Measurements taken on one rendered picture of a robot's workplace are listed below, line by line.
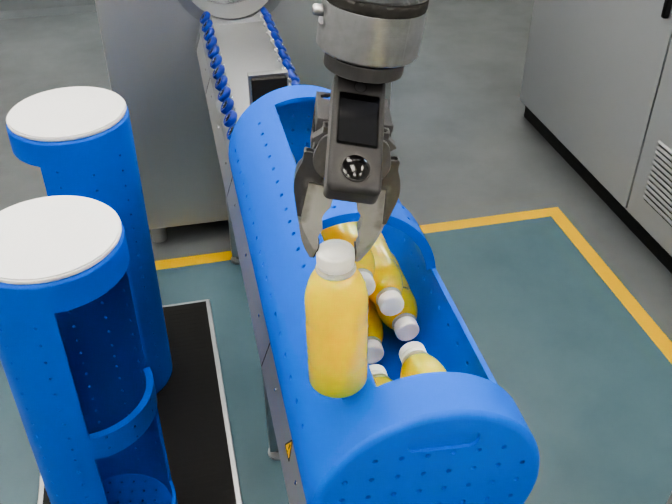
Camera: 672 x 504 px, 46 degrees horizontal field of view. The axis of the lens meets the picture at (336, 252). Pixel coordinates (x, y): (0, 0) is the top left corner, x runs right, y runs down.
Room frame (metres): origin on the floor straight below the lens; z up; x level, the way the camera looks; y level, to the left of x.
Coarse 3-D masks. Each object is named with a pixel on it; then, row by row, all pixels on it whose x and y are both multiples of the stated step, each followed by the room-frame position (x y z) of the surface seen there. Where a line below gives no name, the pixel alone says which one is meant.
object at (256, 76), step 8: (248, 72) 1.83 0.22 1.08; (256, 72) 1.83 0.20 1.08; (264, 72) 1.83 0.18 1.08; (272, 72) 1.83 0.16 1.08; (280, 72) 1.83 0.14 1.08; (248, 80) 1.81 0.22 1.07; (256, 80) 1.80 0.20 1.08; (264, 80) 1.80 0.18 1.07; (272, 80) 1.81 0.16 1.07; (280, 80) 1.81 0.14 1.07; (288, 80) 1.83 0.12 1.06; (248, 88) 1.83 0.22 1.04; (256, 88) 1.80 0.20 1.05; (264, 88) 1.80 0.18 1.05; (272, 88) 1.81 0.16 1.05; (256, 96) 1.80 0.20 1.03
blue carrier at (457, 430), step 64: (256, 128) 1.31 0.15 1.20; (256, 192) 1.13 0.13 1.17; (256, 256) 1.01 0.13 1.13; (448, 320) 0.91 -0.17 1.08; (384, 384) 0.63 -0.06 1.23; (448, 384) 0.62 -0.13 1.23; (320, 448) 0.59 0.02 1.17; (384, 448) 0.56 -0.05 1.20; (448, 448) 0.58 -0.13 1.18; (512, 448) 0.60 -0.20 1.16
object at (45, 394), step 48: (0, 288) 1.06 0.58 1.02; (48, 288) 1.06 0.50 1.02; (96, 288) 1.11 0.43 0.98; (0, 336) 1.08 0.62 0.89; (48, 336) 1.06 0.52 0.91; (96, 336) 1.33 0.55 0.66; (48, 384) 1.06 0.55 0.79; (96, 384) 1.33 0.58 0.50; (144, 384) 1.29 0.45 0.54; (48, 432) 1.06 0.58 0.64; (96, 432) 1.08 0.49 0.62; (144, 432) 1.32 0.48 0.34; (48, 480) 1.08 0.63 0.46; (96, 480) 1.06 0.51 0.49; (144, 480) 1.31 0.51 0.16
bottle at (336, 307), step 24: (312, 288) 0.62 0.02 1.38; (336, 288) 0.61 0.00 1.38; (360, 288) 0.62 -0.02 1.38; (312, 312) 0.61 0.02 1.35; (336, 312) 0.60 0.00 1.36; (360, 312) 0.61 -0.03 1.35; (312, 336) 0.61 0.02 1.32; (336, 336) 0.60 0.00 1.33; (360, 336) 0.61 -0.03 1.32; (312, 360) 0.61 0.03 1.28; (336, 360) 0.60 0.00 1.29; (360, 360) 0.61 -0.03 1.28; (312, 384) 0.62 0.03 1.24; (336, 384) 0.60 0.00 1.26; (360, 384) 0.61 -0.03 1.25
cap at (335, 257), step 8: (328, 240) 0.65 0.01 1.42; (336, 240) 0.65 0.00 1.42; (344, 240) 0.65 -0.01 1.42; (320, 248) 0.63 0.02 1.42; (328, 248) 0.63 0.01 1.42; (336, 248) 0.63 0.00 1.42; (344, 248) 0.63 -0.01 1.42; (352, 248) 0.63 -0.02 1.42; (320, 256) 0.62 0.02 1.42; (328, 256) 0.62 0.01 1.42; (336, 256) 0.62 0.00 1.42; (344, 256) 0.62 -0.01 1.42; (352, 256) 0.62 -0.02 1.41; (320, 264) 0.62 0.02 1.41; (328, 264) 0.61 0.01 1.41; (336, 264) 0.61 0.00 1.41; (344, 264) 0.61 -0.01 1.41; (352, 264) 0.62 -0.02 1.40; (328, 272) 0.61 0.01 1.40; (336, 272) 0.61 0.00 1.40; (344, 272) 0.61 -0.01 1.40
